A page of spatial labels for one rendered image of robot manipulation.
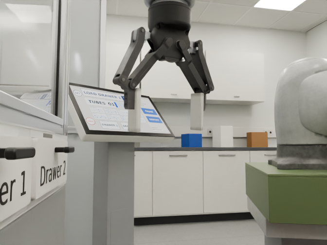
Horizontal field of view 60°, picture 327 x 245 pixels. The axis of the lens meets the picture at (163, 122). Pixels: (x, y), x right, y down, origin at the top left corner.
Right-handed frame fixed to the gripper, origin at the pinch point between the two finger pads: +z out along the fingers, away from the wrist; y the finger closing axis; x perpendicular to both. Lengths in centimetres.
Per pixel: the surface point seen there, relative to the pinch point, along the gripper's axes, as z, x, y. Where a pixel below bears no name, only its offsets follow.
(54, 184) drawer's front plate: 14.5, -25.5, 12.5
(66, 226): 74, -147, -27
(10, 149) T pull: 2.2, 5.7, 25.2
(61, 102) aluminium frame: -4.7, -42.7, 6.0
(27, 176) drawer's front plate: 8.4, -9.1, 21.0
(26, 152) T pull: 3.1, 2.9, 23.2
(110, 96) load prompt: -10, -87, -30
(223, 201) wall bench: 104, -193, -230
